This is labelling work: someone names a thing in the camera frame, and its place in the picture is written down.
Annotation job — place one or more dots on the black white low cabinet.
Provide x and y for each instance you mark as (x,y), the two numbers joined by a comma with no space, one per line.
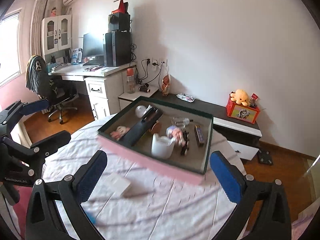
(242,136)

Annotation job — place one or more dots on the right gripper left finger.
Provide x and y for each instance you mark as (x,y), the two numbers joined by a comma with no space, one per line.
(76,189)

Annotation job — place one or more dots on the small pink cow figurine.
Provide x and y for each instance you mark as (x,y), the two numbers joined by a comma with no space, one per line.
(119,132)

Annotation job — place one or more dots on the anatomy model figure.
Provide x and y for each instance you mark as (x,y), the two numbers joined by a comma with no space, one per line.
(165,86)

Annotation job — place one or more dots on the black office chair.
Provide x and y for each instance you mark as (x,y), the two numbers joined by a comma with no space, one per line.
(57,91)

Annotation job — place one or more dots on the black computer tower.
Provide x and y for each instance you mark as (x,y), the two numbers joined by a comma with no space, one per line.
(117,48)

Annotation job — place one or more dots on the pixel block figure toy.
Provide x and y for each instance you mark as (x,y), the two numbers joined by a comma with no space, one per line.
(174,132)

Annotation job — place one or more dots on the black remote control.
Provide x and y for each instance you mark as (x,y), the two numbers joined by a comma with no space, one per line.
(149,118)

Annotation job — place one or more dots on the yellow octopus plush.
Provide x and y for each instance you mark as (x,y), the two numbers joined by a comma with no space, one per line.
(240,97)

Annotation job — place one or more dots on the snack packet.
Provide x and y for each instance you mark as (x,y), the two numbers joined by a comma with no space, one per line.
(185,97)

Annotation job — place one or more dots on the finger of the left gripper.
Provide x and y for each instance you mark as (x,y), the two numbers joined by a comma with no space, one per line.
(11,115)
(47,142)

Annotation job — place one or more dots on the white glass cabinet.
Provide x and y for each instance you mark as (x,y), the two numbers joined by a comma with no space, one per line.
(56,34)

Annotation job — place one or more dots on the white cup in box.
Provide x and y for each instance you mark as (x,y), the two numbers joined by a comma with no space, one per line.
(162,147)

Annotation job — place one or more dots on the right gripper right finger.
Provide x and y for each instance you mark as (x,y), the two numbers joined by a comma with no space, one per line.
(238,190)

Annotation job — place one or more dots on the black bathroom scale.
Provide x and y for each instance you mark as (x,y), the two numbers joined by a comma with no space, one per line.
(264,157)

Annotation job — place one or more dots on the computer monitor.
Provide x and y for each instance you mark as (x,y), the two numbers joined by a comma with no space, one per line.
(93,49)

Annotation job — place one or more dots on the blue plastic piece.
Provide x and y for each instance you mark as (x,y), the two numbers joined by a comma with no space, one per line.
(91,217)

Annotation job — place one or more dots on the pink pillow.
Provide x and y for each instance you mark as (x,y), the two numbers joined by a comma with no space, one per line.
(304,219)

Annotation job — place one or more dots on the blue gold rectangular box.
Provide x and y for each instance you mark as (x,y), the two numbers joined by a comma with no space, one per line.
(199,135)

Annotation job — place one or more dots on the black toy track piece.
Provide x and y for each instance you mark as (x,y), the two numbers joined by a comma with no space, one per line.
(185,146)

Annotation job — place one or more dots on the orange cap bottle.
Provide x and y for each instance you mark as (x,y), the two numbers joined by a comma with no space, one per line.
(131,83)

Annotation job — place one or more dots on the white striped tablecloth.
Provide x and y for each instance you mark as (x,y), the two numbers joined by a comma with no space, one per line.
(155,207)

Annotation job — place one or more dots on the red decorated box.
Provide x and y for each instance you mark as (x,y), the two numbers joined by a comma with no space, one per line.
(241,112)

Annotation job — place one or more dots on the pink storage box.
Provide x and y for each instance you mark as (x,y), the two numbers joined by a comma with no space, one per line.
(190,168)

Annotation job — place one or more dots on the curtain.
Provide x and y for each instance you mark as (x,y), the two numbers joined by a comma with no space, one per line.
(42,9)

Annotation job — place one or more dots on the small black camera lens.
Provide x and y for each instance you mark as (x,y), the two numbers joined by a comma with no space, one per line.
(144,89)

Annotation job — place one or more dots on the white round gadget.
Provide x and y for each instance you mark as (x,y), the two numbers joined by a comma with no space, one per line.
(141,110)

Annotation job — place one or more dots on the red paper hat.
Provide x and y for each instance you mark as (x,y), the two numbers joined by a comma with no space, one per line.
(123,7)

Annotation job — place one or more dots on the white power adapter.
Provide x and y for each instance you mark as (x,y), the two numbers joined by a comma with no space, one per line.
(118,184)

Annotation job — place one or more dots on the black speaker box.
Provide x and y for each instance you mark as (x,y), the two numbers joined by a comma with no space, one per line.
(119,22)

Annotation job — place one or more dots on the white desk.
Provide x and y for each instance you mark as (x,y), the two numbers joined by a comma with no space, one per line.
(103,86)

